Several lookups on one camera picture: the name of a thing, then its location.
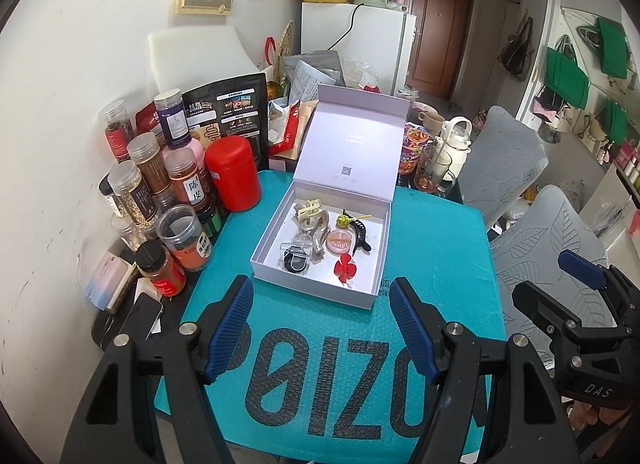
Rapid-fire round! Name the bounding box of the round woven mat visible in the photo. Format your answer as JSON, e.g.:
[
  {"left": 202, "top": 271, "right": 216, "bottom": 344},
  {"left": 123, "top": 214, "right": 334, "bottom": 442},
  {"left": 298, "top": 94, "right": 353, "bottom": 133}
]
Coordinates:
[{"left": 275, "top": 20, "right": 297, "bottom": 82}]

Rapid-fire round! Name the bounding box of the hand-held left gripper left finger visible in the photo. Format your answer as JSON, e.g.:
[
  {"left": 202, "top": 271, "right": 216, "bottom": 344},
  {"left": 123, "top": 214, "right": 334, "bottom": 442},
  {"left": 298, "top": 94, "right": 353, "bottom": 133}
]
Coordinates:
[{"left": 59, "top": 275, "right": 256, "bottom": 464}]

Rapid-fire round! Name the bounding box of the teal printed table mat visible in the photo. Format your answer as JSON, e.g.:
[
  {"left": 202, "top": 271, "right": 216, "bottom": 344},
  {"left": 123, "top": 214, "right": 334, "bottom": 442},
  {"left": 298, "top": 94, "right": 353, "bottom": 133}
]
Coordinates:
[{"left": 152, "top": 170, "right": 507, "bottom": 460}]

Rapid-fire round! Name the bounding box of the person's right hand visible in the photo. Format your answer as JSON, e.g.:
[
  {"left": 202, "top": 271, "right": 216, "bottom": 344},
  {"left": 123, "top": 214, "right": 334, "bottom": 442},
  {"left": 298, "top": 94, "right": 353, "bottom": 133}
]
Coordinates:
[{"left": 565, "top": 399, "right": 636, "bottom": 432}]

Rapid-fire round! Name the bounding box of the green tote bag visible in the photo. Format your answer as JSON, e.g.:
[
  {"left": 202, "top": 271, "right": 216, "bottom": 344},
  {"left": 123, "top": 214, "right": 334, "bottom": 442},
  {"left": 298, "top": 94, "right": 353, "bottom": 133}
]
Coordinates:
[
  {"left": 545, "top": 46, "right": 591, "bottom": 110},
  {"left": 602, "top": 98, "right": 630, "bottom": 142},
  {"left": 597, "top": 16, "right": 630, "bottom": 79}
]

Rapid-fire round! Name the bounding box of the glass mug with red drink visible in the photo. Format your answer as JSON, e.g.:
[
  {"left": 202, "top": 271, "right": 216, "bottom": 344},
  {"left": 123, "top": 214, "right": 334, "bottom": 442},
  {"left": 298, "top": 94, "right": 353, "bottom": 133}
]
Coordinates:
[{"left": 414, "top": 144, "right": 458, "bottom": 193}]

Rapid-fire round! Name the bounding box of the black smartphone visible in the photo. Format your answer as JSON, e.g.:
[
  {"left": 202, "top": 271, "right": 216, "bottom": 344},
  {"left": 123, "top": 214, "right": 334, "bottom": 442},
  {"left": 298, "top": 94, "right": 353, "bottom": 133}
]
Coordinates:
[{"left": 117, "top": 293, "right": 165, "bottom": 339}]

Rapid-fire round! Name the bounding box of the marbled beige hair claw clip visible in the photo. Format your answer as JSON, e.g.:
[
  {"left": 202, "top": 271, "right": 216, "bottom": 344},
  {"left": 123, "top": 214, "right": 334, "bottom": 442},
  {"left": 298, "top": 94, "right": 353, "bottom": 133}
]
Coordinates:
[{"left": 291, "top": 211, "right": 332, "bottom": 265}]

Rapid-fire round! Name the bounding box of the black foil pouch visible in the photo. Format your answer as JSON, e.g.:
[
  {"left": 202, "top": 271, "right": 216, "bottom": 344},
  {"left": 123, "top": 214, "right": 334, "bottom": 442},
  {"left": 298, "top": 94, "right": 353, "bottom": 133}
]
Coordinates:
[{"left": 181, "top": 72, "right": 268, "bottom": 169}]

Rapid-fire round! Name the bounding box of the cream insulated jug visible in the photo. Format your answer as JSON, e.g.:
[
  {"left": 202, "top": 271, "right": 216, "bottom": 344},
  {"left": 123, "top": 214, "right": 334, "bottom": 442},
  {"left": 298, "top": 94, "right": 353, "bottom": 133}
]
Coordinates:
[{"left": 432, "top": 116, "right": 473, "bottom": 182}]

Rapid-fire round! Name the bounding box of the grey leaf-quilted chair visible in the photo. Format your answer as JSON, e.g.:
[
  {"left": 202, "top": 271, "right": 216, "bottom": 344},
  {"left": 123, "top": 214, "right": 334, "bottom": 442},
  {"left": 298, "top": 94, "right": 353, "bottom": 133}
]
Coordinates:
[
  {"left": 457, "top": 104, "right": 548, "bottom": 232},
  {"left": 487, "top": 185, "right": 618, "bottom": 370}
]

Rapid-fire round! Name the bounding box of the pastel gradient box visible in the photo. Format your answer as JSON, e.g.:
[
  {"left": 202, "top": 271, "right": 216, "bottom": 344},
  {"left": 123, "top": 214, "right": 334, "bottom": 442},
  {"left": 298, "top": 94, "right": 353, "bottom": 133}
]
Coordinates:
[{"left": 85, "top": 251, "right": 137, "bottom": 312}]

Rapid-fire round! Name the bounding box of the black power cable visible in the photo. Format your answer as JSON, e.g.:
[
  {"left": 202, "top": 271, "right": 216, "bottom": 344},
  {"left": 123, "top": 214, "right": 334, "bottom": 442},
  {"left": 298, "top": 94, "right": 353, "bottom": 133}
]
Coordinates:
[{"left": 327, "top": 2, "right": 366, "bottom": 52}]

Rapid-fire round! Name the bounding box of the cluster of clear spice jars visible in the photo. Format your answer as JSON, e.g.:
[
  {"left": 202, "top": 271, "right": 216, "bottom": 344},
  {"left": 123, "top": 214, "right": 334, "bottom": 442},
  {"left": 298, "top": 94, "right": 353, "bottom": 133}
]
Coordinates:
[{"left": 97, "top": 88, "right": 216, "bottom": 297}]

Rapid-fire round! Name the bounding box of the clear crumpled plastic bag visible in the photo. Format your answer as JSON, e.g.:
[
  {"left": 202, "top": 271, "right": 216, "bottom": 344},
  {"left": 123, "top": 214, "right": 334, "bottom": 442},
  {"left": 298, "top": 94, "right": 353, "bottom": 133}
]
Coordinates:
[{"left": 342, "top": 60, "right": 381, "bottom": 92}]

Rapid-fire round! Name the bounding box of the beige tote bag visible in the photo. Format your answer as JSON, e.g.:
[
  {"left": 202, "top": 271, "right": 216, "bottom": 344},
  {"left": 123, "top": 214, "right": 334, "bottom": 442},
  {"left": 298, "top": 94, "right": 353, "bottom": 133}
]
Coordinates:
[
  {"left": 580, "top": 114, "right": 608, "bottom": 152},
  {"left": 555, "top": 106, "right": 583, "bottom": 133}
]

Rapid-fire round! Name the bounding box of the black handbag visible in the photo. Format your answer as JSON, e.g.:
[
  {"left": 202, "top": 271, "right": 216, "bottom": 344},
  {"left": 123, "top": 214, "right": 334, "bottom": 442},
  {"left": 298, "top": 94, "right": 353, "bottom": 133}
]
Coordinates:
[{"left": 500, "top": 16, "right": 535, "bottom": 82}]

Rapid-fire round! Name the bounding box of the cream hair claw clip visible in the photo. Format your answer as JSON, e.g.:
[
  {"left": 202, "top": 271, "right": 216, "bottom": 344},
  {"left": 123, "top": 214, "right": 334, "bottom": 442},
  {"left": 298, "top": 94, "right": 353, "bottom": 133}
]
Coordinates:
[{"left": 294, "top": 199, "right": 323, "bottom": 222}]

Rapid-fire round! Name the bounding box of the white refrigerator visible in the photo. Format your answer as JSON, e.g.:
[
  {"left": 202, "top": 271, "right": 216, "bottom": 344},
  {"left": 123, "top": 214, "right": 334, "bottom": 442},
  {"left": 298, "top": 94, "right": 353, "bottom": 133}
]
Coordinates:
[{"left": 300, "top": 1, "right": 418, "bottom": 94}]

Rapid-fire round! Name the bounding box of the instant noodle cup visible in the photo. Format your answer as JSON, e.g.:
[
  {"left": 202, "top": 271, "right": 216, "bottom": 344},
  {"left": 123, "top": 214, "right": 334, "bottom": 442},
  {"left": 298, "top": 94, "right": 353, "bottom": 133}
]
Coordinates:
[{"left": 397, "top": 125, "right": 433, "bottom": 177}]

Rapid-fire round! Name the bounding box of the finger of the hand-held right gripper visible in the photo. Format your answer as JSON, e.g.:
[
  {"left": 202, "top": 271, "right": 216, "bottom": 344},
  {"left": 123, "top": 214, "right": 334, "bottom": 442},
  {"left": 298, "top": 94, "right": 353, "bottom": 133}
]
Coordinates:
[
  {"left": 559, "top": 250, "right": 640, "bottom": 329},
  {"left": 515, "top": 281, "right": 626, "bottom": 380}
]

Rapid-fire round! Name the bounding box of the red flower hair clip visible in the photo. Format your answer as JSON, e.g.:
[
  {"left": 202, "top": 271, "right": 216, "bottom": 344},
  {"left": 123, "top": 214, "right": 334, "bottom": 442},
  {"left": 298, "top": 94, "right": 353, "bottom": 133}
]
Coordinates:
[{"left": 333, "top": 254, "right": 360, "bottom": 287}]

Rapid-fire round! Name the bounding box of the red canister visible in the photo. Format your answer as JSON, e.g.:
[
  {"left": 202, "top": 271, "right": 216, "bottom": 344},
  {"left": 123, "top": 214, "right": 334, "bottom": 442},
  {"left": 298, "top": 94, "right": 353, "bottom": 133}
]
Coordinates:
[{"left": 205, "top": 136, "right": 263, "bottom": 212}]

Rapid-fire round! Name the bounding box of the red and white snack packet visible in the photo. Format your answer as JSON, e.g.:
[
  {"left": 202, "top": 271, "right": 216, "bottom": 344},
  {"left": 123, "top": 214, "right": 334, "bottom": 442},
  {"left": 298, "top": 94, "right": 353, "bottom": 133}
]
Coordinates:
[{"left": 270, "top": 101, "right": 318, "bottom": 159}]

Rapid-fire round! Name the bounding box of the white cabinet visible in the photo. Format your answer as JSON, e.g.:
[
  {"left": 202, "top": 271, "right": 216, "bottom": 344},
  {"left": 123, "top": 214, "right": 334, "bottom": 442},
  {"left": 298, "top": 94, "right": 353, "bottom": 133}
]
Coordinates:
[{"left": 580, "top": 164, "right": 640, "bottom": 265}]

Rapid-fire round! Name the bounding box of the grey paper bag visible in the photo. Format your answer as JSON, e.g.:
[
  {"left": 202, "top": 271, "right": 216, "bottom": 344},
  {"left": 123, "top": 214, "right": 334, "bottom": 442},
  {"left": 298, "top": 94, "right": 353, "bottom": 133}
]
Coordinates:
[{"left": 282, "top": 50, "right": 343, "bottom": 102}]

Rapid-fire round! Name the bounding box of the pink bag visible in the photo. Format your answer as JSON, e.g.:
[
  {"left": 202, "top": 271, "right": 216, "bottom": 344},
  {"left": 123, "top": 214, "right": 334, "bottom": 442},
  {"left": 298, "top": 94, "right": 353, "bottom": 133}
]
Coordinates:
[{"left": 532, "top": 88, "right": 563, "bottom": 125}]

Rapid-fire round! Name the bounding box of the clear plastic hair clip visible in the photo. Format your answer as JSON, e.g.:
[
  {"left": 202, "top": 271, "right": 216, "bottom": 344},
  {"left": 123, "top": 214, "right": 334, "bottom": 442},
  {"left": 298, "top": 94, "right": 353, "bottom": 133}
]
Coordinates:
[{"left": 277, "top": 240, "right": 313, "bottom": 275}]

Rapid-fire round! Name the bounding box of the round pink blush compact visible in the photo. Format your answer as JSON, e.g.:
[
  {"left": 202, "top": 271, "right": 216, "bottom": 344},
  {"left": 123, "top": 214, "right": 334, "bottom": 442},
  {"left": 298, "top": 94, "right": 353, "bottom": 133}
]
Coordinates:
[{"left": 326, "top": 230, "right": 355, "bottom": 257}]

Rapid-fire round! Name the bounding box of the row of pink bottles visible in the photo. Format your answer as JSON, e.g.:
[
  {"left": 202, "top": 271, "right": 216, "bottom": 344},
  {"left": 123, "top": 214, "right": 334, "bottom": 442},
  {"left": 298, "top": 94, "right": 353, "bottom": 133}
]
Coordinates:
[{"left": 615, "top": 139, "right": 640, "bottom": 185}]

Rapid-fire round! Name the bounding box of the red foil pouch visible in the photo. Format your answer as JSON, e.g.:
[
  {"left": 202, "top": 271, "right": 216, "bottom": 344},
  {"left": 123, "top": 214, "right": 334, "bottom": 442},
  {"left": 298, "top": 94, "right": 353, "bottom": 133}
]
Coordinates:
[{"left": 135, "top": 101, "right": 163, "bottom": 137}]

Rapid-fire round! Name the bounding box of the brown door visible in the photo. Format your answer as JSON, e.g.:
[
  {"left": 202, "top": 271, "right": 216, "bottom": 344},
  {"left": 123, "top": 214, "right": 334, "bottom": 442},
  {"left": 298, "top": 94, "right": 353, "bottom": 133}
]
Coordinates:
[{"left": 405, "top": 0, "right": 475, "bottom": 99}]

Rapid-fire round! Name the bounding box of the pale lavender gift box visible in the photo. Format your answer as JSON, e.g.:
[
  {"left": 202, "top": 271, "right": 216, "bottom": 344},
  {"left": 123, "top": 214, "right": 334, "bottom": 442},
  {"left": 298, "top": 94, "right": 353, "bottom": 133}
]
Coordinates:
[{"left": 250, "top": 84, "right": 412, "bottom": 312}]

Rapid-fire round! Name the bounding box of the black hair claw clip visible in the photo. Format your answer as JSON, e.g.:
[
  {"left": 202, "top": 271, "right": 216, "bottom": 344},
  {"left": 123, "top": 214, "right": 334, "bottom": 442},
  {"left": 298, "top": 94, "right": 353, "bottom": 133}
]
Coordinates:
[{"left": 350, "top": 219, "right": 372, "bottom": 255}]

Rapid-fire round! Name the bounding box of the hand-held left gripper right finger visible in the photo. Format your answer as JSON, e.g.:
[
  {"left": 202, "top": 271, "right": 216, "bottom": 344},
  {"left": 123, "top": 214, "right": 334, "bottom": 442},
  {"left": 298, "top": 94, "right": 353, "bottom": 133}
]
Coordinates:
[{"left": 389, "top": 276, "right": 583, "bottom": 464}]

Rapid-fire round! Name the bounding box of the beige mug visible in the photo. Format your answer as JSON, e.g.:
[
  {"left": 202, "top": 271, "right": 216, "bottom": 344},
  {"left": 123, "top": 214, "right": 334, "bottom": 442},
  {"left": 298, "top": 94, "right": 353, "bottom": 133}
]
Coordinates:
[{"left": 419, "top": 111, "right": 446, "bottom": 133}]

